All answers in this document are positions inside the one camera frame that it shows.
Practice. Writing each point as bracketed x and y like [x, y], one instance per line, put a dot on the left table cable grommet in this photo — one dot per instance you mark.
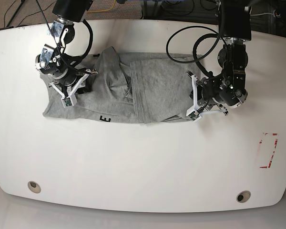
[34, 187]

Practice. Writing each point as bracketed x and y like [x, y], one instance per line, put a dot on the right table cable grommet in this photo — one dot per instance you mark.
[243, 197]

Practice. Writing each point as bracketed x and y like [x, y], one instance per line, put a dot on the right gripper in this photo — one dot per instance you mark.
[69, 78]

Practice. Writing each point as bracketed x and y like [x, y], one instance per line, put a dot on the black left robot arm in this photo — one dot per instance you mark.
[216, 93]

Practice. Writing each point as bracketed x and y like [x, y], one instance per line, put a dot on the red tape marking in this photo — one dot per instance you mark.
[266, 150]

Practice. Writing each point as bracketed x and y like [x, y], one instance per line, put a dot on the grey t-shirt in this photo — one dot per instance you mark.
[131, 87]

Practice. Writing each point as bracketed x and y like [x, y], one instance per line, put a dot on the table cable grommet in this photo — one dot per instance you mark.
[243, 197]
[34, 187]

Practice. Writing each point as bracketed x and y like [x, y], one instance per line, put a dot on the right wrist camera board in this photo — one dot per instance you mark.
[69, 101]

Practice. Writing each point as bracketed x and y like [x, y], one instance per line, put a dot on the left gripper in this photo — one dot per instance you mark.
[201, 101]

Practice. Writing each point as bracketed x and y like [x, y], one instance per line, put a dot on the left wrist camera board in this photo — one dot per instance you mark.
[193, 114]

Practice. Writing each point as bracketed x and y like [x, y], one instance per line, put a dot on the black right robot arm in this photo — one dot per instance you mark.
[57, 68]

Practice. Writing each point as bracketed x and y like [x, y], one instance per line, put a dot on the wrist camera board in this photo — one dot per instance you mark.
[193, 114]
[69, 101]

